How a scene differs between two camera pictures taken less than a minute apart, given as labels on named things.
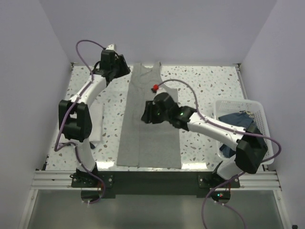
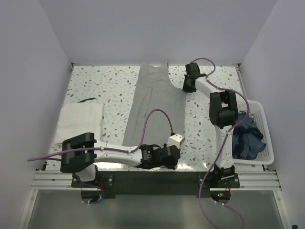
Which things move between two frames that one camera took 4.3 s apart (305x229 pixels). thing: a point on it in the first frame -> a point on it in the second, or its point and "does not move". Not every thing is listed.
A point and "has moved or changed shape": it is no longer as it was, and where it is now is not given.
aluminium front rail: [53, 180] does not move
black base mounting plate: [156, 184] does not move
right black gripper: [147, 116] -> [185, 88]
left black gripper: [125, 69] -> [171, 165]
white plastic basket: [223, 107] does not move
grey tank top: [153, 145] has moved or changed shape
